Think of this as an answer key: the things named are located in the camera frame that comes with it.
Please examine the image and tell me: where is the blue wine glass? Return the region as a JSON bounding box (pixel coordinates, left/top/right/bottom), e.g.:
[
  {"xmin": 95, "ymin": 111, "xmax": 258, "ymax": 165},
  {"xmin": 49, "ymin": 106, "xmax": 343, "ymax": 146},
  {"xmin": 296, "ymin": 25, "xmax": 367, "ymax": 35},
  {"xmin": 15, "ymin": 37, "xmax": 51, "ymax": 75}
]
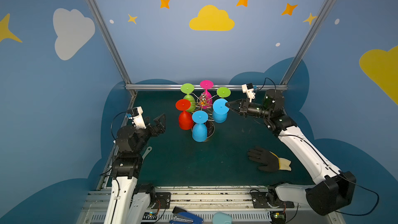
[
  {"xmin": 212, "ymin": 99, "xmax": 229, "ymax": 123},
  {"xmin": 192, "ymin": 111, "xmax": 208, "ymax": 142}
]

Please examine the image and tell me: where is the blue wine glass front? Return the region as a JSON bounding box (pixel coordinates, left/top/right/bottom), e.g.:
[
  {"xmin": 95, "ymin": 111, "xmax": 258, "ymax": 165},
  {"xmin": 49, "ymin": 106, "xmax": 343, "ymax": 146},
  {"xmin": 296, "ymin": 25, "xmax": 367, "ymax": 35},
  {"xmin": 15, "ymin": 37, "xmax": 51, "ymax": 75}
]
[{"xmin": 192, "ymin": 111, "xmax": 208, "ymax": 142}]

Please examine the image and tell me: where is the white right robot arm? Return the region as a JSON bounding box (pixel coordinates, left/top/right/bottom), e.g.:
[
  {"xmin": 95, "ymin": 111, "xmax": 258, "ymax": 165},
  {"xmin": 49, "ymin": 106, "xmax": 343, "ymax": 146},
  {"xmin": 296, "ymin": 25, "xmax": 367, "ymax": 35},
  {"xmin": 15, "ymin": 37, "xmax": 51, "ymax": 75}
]
[{"xmin": 225, "ymin": 89, "xmax": 356, "ymax": 216}]

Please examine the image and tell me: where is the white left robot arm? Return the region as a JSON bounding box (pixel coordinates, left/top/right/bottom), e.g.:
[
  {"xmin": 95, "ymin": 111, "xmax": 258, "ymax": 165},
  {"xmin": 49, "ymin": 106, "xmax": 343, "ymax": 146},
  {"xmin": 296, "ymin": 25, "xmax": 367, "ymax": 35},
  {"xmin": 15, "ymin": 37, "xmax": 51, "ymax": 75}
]
[{"xmin": 104, "ymin": 114, "xmax": 166, "ymax": 224}]

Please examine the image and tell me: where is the green wine glass right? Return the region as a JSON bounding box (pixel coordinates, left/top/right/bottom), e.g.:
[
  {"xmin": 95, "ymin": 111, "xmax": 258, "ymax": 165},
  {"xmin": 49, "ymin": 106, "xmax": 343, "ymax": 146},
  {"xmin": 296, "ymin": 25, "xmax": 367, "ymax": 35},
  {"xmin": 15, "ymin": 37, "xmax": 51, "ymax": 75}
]
[{"xmin": 217, "ymin": 87, "xmax": 231, "ymax": 98}]

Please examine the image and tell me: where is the green wine glass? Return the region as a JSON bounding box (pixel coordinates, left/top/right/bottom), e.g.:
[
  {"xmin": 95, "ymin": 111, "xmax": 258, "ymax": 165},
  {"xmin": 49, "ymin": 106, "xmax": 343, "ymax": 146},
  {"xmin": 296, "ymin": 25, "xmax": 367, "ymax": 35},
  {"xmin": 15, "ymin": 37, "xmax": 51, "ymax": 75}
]
[
  {"xmin": 217, "ymin": 87, "xmax": 231, "ymax": 98},
  {"xmin": 180, "ymin": 83, "xmax": 196, "ymax": 113}
]

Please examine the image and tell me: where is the red wine glass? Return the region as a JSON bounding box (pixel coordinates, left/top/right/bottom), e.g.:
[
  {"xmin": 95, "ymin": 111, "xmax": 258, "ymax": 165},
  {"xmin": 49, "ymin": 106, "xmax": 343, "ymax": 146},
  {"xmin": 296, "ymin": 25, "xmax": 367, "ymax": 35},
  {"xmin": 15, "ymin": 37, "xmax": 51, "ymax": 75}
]
[{"xmin": 176, "ymin": 99, "xmax": 194, "ymax": 130}]

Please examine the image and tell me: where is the pink wine glass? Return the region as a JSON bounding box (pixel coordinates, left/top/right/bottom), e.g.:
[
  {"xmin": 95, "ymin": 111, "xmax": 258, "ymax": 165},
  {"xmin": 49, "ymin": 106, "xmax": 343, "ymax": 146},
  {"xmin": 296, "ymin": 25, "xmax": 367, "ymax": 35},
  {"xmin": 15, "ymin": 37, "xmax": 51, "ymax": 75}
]
[{"xmin": 200, "ymin": 80, "xmax": 214, "ymax": 109}]

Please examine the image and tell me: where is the green wine glass left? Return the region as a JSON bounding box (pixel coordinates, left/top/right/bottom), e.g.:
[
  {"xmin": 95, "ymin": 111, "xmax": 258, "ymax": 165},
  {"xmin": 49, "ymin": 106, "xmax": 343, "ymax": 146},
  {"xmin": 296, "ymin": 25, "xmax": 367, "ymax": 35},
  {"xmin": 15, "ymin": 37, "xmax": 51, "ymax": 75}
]
[{"xmin": 180, "ymin": 83, "xmax": 196, "ymax": 113}]

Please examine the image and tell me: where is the grey white brush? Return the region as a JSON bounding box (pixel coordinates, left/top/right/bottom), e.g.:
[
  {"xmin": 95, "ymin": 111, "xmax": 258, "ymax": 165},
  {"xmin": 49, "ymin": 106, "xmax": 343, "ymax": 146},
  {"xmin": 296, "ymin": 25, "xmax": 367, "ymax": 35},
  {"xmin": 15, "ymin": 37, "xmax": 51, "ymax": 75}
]
[{"xmin": 142, "ymin": 146, "xmax": 152, "ymax": 160}]

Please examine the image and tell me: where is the black work glove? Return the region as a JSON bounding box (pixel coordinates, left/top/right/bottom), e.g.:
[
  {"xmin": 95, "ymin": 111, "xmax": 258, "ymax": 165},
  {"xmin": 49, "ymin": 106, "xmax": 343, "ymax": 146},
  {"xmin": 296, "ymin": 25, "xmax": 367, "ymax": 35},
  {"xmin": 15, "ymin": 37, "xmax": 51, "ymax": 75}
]
[{"xmin": 247, "ymin": 146, "xmax": 292, "ymax": 172}]

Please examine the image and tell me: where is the small green circuit board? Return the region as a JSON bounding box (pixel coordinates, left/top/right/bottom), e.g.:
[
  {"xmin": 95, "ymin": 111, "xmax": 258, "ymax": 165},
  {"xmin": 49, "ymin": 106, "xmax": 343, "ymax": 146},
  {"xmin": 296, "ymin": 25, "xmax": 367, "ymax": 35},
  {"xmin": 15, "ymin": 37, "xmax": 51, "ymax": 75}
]
[{"xmin": 143, "ymin": 212, "xmax": 158, "ymax": 220}]

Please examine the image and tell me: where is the blue stapler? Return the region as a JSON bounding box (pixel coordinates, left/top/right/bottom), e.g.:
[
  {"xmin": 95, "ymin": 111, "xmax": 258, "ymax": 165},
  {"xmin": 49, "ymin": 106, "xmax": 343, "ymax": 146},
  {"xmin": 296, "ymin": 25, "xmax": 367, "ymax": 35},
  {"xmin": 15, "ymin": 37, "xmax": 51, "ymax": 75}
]
[{"xmin": 169, "ymin": 206, "xmax": 204, "ymax": 224}]

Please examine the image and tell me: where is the light teal plastic object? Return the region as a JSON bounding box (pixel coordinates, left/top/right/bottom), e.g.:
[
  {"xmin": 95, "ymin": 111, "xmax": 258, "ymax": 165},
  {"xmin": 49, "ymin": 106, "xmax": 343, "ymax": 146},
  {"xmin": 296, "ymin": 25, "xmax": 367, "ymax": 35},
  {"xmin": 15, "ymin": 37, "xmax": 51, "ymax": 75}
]
[{"xmin": 212, "ymin": 212, "xmax": 233, "ymax": 224}]

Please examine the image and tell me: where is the small right circuit board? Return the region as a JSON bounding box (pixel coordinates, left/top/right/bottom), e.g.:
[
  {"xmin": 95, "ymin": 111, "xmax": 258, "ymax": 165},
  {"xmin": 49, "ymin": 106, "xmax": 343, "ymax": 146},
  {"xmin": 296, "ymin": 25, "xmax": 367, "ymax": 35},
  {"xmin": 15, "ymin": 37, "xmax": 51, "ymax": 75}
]
[{"xmin": 270, "ymin": 212, "xmax": 287, "ymax": 224}]

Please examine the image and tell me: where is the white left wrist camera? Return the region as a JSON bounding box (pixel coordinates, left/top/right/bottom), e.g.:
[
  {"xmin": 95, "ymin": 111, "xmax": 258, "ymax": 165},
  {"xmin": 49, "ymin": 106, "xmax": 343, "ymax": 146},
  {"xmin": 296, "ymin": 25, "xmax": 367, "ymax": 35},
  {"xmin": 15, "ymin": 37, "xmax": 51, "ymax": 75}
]
[{"xmin": 127, "ymin": 106, "xmax": 146, "ymax": 130}]

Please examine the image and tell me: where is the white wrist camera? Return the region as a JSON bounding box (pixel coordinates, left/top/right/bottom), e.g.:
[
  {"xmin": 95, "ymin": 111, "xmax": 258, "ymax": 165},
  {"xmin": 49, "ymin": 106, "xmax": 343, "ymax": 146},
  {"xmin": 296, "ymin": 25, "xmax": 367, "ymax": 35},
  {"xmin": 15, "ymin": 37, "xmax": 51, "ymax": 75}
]
[
  {"xmin": 127, "ymin": 106, "xmax": 146, "ymax": 130},
  {"xmin": 241, "ymin": 83, "xmax": 256, "ymax": 102}
]

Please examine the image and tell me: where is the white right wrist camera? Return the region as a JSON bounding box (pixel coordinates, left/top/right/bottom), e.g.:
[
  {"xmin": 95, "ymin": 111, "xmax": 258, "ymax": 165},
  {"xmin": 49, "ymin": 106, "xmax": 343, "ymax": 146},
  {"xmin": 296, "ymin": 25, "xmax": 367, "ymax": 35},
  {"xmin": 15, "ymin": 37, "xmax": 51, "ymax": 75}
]
[{"xmin": 241, "ymin": 83, "xmax": 256, "ymax": 102}]

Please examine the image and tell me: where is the gold wire wine glass rack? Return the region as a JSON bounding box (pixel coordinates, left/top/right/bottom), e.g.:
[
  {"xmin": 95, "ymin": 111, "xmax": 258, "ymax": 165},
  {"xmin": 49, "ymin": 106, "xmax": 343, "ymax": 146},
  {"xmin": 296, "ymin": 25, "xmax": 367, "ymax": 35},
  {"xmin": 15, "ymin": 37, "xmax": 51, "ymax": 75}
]
[{"xmin": 187, "ymin": 90, "xmax": 215, "ymax": 142}]

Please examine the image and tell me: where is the aluminium back frame rail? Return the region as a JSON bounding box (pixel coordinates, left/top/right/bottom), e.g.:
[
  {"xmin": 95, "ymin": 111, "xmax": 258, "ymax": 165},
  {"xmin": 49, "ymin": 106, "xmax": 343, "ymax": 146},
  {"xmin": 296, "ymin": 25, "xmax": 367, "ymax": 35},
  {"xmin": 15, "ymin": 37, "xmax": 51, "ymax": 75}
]
[{"xmin": 125, "ymin": 83, "xmax": 289, "ymax": 91}]

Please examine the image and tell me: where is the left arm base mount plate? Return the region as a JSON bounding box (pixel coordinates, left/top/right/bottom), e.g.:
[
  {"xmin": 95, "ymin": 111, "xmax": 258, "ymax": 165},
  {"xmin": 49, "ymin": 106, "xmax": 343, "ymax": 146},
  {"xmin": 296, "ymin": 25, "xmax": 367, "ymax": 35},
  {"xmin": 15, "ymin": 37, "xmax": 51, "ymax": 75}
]
[{"xmin": 149, "ymin": 192, "xmax": 171, "ymax": 209}]

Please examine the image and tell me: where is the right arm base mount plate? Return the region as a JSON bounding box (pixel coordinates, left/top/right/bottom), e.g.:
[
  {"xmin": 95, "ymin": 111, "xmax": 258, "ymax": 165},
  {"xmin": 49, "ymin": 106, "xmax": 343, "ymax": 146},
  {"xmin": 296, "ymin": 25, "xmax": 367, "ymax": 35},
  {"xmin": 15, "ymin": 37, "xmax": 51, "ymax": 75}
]
[{"xmin": 249, "ymin": 190, "xmax": 295, "ymax": 209}]

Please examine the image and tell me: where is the aluminium right frame post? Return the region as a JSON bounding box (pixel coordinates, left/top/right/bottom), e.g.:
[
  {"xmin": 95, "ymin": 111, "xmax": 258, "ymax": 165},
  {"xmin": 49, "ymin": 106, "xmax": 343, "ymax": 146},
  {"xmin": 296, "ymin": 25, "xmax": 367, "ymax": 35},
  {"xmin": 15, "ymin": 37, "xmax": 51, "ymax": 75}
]
[{"xmin": 280, "ymin": 0, "xmax": 337, "ymax": 86}]

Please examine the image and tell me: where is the aluminium frame post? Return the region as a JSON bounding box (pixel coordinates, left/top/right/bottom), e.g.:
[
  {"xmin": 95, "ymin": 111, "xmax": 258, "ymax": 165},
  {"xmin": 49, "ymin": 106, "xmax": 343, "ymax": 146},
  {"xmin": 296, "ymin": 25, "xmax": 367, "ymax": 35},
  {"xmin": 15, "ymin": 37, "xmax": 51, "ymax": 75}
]
[
  {"xmin": 85, "ymin": 0, "xmax": 132, "ymax": 84},
  {"xmin": 280, "ymin": 0, "xmax": 337, "ymax": 86}
]

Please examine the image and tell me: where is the aluminium left frame post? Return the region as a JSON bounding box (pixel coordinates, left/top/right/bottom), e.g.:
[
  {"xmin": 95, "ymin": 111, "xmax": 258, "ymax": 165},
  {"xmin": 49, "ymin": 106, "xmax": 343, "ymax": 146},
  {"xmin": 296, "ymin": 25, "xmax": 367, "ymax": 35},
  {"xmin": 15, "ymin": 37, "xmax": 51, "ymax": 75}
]
[{"xmin": 85, "ymin": 0, "xmax": 132, "ymax": 84}]

